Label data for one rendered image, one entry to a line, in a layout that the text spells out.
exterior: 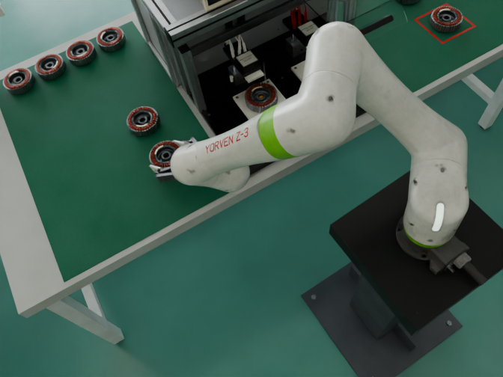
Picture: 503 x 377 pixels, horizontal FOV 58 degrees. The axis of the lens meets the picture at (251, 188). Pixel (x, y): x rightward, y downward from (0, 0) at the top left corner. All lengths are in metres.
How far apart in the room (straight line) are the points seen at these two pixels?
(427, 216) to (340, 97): 0.38
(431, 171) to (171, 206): 0.78
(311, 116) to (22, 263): 1.07
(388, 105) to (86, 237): 0.98
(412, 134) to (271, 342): 1.22
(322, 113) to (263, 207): 1.47
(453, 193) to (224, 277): 1.29
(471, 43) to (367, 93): 0.97
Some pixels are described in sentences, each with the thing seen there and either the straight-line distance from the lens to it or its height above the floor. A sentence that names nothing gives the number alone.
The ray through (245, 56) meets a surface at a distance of 1.57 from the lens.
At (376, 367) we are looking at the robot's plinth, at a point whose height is 0.02.
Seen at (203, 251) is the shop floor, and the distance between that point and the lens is 2.21.
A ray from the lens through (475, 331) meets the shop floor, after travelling 2.19.
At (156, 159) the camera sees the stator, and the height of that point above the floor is 0.78.
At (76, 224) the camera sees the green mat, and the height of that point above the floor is 0.75.
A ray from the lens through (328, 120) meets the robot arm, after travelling 0.84.
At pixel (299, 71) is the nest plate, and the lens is 1.70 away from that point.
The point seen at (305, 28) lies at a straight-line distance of 1.65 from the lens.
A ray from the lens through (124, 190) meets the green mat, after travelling 1.56.
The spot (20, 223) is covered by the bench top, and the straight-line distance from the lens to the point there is 1.66.
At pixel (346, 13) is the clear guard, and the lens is 1.48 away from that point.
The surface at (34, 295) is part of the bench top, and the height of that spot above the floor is 0.75.
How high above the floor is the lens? 2.02
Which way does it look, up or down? 60 degrees down
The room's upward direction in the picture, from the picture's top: 11 degrees counter-clockwise
